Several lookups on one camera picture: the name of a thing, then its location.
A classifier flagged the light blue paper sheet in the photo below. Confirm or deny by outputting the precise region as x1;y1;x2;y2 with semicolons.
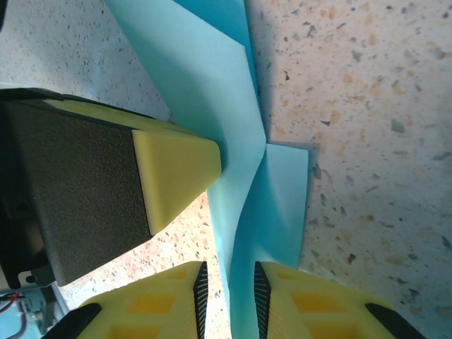
104;0;311;339

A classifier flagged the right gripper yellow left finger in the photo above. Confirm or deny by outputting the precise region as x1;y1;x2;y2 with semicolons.
40;260;210;339

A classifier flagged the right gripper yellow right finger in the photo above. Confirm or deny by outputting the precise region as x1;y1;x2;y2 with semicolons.
253;260;428;339

